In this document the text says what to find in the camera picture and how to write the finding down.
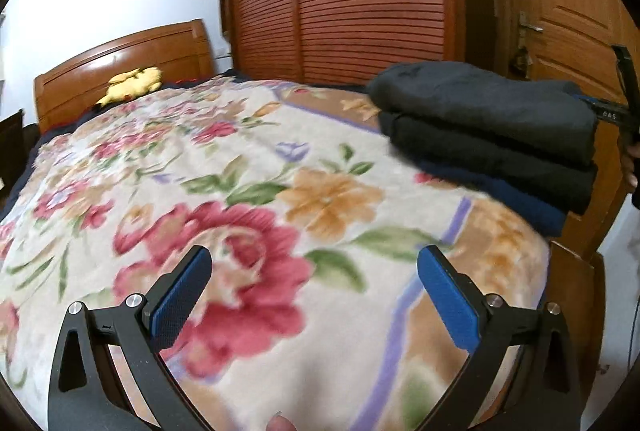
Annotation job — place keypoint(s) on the wooden headboard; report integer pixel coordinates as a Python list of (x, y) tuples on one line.
[(100, 61)]

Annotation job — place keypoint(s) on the black folded garment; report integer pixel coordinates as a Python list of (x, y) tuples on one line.
[(500, 161)]

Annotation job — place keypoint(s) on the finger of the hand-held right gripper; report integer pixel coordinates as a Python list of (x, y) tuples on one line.
[(587, 103)]

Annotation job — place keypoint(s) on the brass door latch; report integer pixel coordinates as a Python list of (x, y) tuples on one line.
[(521, 58)]

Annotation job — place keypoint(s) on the navy folded garment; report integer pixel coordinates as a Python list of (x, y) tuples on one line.
[(530, 211)]

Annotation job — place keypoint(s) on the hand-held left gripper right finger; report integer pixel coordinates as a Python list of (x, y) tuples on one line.
[(447, 301)]

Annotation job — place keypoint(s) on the black jacket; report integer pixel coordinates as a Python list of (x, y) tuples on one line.
[(475, 106)]

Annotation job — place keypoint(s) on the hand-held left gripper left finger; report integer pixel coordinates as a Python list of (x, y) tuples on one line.
[(182, 296)]

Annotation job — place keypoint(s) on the person's right hand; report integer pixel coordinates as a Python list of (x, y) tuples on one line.
[(631, 166)]

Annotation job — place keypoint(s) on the yellow plush toy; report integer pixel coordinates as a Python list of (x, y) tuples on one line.
[(132, 82)]

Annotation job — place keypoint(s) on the person's left hand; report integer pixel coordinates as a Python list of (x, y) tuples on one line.
[(281, 423)]

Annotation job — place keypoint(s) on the floral blanket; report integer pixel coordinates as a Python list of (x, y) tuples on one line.
[(250, 146)]

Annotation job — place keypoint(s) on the dark brown chair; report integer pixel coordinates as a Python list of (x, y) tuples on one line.
[(12, 146)]

